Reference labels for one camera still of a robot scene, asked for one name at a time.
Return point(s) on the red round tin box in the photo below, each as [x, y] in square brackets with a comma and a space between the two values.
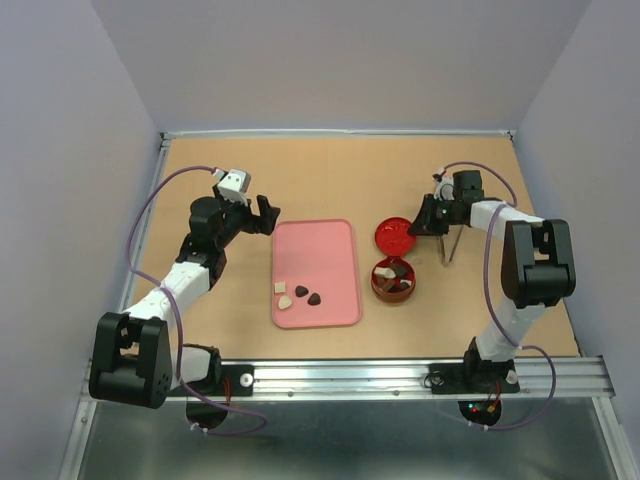
[403, 295]

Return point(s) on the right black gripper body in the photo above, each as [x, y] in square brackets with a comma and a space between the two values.
[448, 209]

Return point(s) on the dark diamond chocolate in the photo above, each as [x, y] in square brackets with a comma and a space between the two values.
[401, 271]

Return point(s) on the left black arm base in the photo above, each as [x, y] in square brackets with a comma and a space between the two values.
[207, 375]

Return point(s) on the dark heart chocolate bottom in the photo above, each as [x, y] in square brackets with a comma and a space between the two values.
[314, 299]

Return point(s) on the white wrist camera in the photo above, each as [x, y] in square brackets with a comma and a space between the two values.
[233, 176]
[444, 187]

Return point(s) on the white heart chocolate bottom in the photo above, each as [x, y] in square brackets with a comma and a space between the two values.
[284, 302]

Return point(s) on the dark heart chocolate left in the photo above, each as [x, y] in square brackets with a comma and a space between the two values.
[301, 291]

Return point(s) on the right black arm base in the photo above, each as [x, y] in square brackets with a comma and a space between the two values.
[485, 381]

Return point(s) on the pink plastic tray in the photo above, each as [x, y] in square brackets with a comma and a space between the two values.
[320, 255]

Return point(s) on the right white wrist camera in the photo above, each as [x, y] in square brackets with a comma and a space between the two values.
[444, 187]

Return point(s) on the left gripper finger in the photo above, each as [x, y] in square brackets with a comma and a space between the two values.
[226, 192]
[268, 215]

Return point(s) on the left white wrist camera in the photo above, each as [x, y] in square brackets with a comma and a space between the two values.
[233, 176]

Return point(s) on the dark heart chocolate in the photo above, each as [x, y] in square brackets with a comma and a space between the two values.
[301, 291]
[314, 299]

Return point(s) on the white heart chocolate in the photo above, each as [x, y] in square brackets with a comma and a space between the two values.
[284, 302]
[384, 272]

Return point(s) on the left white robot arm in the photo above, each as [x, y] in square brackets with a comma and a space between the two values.
[133, 362]

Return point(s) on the red round tin lid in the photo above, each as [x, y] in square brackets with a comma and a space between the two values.
[392, 237]

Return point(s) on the aluminium front rail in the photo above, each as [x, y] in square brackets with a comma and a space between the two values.
[403, 379]

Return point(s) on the dark square chocolate top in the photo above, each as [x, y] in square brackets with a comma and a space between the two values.
[385, 284]

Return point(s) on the metal tongs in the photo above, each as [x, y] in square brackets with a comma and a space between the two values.
[448, 246]

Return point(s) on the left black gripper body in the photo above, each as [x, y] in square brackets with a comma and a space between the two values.
[237, 217]

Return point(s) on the white heart chocolate top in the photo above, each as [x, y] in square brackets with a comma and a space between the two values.
[384, 272]

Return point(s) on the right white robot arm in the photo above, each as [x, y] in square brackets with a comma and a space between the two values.
[537, 266]

